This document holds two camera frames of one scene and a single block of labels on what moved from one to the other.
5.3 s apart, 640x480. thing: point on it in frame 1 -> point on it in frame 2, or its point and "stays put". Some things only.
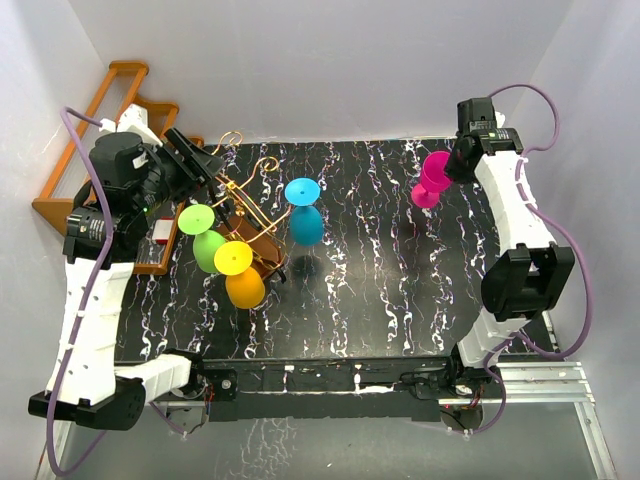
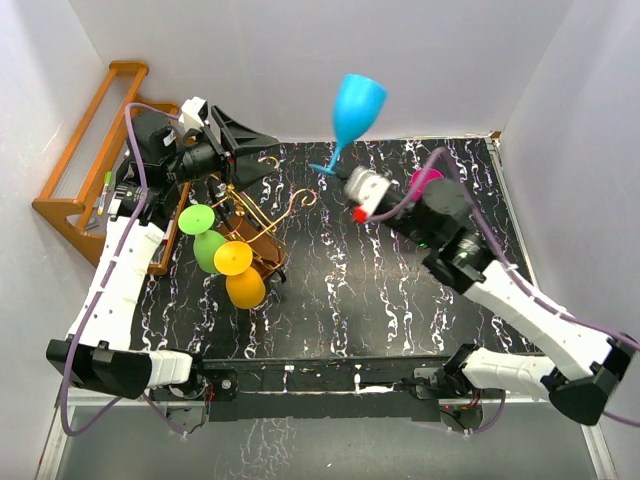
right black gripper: [455, 173] -> [349, 180]
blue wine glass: [306, 223] -> [357, 105]
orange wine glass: [244, 285] stays put
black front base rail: [347, 387] stays put
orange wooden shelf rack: [116, 93] stays put
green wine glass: [198, 220] stays put
